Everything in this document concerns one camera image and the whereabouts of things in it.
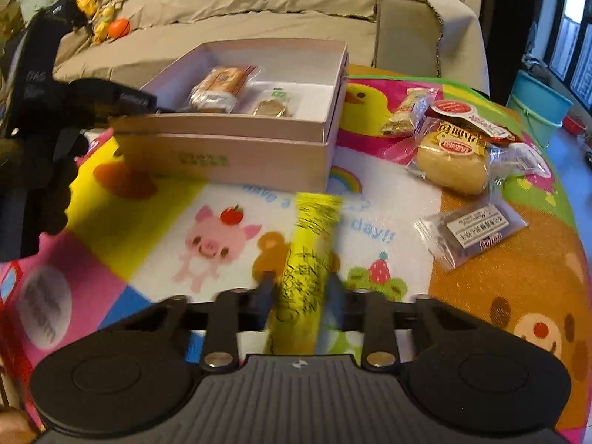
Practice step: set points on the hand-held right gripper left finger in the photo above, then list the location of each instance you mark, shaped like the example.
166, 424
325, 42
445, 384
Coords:
267, 293

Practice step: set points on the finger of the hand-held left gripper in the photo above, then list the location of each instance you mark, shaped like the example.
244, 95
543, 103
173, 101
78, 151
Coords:
120, 98

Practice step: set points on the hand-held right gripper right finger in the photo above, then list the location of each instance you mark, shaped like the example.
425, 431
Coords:
334, 298

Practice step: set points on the yellow cheese snack packet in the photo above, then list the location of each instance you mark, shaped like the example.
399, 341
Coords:
300, 263

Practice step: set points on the bread packet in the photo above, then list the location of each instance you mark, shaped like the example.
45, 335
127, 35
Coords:
217, 87

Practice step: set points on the pink cardboard box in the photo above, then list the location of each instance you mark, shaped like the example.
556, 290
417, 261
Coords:
259, 152

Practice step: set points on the clear dark biscuit packet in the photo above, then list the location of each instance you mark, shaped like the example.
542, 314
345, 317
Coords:
467, 233

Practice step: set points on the packet of green olives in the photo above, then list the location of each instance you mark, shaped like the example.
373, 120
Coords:
273, 105

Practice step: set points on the yellow cake packet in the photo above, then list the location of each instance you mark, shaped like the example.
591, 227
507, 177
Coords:
453, 164

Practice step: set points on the sesame bar packet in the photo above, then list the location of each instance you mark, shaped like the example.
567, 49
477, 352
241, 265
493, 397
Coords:
407, 111

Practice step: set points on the red lid jelly cup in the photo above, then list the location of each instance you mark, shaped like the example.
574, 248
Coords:
455, 111

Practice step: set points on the orange ball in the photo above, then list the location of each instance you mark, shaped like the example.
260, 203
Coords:
119, 28

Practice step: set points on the yellow toy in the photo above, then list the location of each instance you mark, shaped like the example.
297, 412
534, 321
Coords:
101, 25
87, 4

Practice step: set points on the colourful cartoon play mat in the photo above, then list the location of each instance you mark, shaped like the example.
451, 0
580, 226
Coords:
138, 203

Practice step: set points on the beige sofa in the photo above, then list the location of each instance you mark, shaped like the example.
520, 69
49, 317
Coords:
402, 32

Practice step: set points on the teal plastic bucket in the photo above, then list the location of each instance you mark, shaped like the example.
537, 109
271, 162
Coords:
536, 106

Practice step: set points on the black framed window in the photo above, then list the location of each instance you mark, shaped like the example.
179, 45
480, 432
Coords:
569, 46

